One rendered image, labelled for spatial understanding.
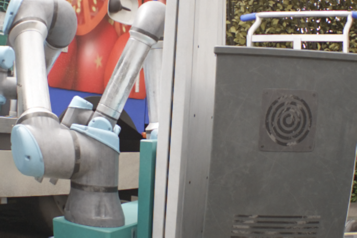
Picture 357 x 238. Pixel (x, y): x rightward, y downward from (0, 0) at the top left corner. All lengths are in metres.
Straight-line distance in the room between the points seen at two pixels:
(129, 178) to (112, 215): 1.75
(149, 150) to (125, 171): 1.64
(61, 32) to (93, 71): 1.19
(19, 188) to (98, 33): 0.92
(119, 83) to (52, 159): 0.59
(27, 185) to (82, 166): 1.11
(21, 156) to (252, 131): 0.50
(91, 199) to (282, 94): 0.48
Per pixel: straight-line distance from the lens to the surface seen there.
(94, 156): 1.20
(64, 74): 2.44
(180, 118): 1.26
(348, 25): 2.36
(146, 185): 1.30
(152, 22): 1.70
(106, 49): 2.72
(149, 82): 1.82
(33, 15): 1.38
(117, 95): 1.68
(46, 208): 2.57
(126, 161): 2.93
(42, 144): 1.15
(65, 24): 1.44
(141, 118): 3.03
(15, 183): 2.22
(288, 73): 1.11
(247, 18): 2.71
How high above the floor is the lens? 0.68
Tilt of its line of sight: 3 degrees up
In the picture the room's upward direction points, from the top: 4 degrees clockwise
